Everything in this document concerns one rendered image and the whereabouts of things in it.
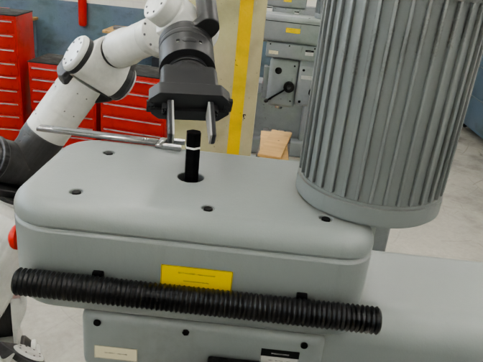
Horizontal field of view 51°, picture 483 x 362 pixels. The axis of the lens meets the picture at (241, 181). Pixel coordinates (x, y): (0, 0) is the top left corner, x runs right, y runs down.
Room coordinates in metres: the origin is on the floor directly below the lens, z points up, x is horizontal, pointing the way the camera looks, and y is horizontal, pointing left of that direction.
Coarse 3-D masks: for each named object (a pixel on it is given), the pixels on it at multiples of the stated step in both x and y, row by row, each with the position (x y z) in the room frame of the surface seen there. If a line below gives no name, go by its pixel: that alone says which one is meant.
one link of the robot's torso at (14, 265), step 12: (0, 204) 0.93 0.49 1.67; (12, 204) 0.95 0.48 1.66; (0, 216) 0.91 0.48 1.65; (12, 216) 0.92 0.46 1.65; (0, 228) 0.90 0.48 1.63; (0, 240) 0.88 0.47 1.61; (0, 252) 0.87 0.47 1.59; (12, 252) 0.88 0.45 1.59; (0, 264) 0.86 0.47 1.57; (12, 264) 0.88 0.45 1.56; (0, 276) 0.85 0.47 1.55; (12, 276) 0.87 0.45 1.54; (0, 288) 0.85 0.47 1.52; (0, 300) 0.84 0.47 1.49; (0, 312) 0.84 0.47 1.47
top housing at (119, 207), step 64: (64, 192) 0.58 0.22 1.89; (128, 192) 0.60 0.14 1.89; (192, 192) 0.62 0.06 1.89; (256, 192) 0.64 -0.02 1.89; (64, 256) 0.54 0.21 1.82; (128, 256) 0.54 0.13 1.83; (192, 256) 0.54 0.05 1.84; (256, 256) 0.54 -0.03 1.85; (320, 256) 0.54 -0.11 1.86; (256, 320) 0.54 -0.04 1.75
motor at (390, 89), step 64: (384, 0) 0.58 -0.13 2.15; (448, 0) 0.57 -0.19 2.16; (320, 64) 0.65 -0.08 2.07; (384, 64) 0.57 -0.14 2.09; (448, 64) 0.58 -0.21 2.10; (320, 128) 0.62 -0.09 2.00; (384, 128) 0.57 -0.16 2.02; (448, 128) 0.59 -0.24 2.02; (320, 192) 0.60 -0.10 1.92; (384, 192) 0.57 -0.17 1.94
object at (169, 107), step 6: (168, 102) 0.71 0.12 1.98; (162, 108) 0.71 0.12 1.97; (168, 108) 0.70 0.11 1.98; (162, 114) 0.72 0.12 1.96; (168, 114) 0.69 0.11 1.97; (168, 120) 0.69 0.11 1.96; (168, 126) 0.68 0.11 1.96; (174, 126) 0.68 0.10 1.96; (168, 132) 0.67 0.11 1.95; (174, 132) 0.67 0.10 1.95; (168, 138) 0.67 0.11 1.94
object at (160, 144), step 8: (40, 128) 0.79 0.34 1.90; (48, 128) 0.79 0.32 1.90; (56, 128) 0.80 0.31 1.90; (64, 128) 0.80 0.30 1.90; (72, 128) 0.80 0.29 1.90; (88, 136) 0.78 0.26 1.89; (96, 136) 0.78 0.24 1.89; (104, 136) 0.78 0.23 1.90; (112, 136) 0.78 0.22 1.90; (120, 136) 0.79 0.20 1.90; (128, 136) 0.79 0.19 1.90; (136, 136) 0.79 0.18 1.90; (152, 144) 0.78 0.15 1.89; (160, 144) 0.77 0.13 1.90; (168, 144) 0.77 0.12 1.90; (176, 144) 0.78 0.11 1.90; (184, 144) 0.80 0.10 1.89
